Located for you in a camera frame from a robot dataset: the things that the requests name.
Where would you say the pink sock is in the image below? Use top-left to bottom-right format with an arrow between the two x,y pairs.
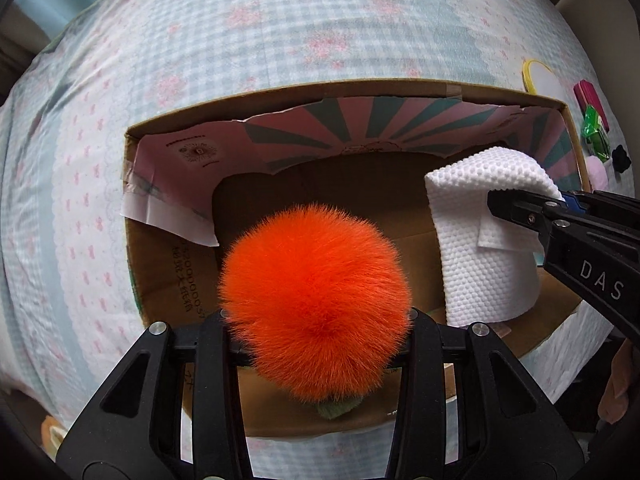
585,155 -> 608,191

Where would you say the checkered floral bedsheet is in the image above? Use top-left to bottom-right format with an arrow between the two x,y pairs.
1,0 -> 614,479

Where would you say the black scrunchie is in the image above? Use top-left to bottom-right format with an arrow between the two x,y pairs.
611,144 -> 631,174

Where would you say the magenta zip pouch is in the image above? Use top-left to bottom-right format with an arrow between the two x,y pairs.
573,79 -> 610,132

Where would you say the person's right hand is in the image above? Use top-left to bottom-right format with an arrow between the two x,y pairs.
598,339 -> 639,424

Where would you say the yellow rimmed white round pad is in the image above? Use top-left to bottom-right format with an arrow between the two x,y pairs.
522,60 -> 564,101

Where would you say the white paper towel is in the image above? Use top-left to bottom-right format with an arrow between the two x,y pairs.
424,148 -> 562,327

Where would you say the orange fluffy pompom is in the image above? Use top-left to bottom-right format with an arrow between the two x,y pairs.
219,204 -> 412,419

